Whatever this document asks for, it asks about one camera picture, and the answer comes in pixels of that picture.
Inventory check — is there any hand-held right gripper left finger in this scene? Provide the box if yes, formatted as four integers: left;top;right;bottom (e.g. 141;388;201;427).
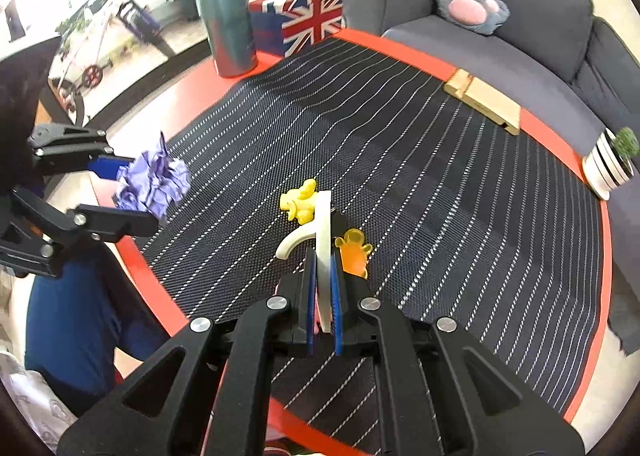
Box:
56;256;318;456

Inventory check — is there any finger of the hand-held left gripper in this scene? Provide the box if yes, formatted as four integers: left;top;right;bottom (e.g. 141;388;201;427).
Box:
27;123;133;183
10;186;160;262

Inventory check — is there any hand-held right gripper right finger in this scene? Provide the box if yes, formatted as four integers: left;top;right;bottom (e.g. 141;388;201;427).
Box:
330;256;586;456

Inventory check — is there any white plastic piece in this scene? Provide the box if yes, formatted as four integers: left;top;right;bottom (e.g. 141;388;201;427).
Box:
314;191;335;334

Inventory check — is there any purple paper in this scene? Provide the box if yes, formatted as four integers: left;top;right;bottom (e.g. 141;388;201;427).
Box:
114;131;192;223

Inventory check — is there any orange rubber toy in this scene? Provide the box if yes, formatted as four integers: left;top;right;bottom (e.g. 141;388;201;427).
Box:
334;228;373;279

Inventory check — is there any white bicycle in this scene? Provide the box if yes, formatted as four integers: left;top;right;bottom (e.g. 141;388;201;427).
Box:
55;0;166;112

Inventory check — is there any yellow rubber toy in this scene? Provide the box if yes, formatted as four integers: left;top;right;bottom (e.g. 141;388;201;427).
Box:
279;178;319;225

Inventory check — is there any dark striped table mat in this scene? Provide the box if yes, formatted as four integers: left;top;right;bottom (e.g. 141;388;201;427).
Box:
142;38;607;456

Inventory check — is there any teal thermos bottle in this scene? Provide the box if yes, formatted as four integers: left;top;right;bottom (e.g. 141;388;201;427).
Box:
196;0;259;78

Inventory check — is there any printed white cloth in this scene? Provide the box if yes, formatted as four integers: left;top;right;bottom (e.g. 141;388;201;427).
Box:
0;351;78;452

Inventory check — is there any flag print tissue box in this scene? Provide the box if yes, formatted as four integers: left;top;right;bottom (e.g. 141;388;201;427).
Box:
248;0;346;58

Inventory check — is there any wooden stand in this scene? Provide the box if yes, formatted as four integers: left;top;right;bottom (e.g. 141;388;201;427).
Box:
443;68;522;136

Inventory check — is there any potted cactus striped pot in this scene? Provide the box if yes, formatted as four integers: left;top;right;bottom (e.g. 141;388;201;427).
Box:
581;126;640;201

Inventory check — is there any paw shaped cushion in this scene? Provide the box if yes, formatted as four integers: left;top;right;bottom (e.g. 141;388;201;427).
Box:
432;0;511;36

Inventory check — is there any dark grey sofa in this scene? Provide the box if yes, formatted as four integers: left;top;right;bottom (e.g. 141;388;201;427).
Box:
316;0;640;287

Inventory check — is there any white curved plastic handle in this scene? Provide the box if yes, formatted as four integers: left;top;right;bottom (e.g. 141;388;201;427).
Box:
275;226;318;261

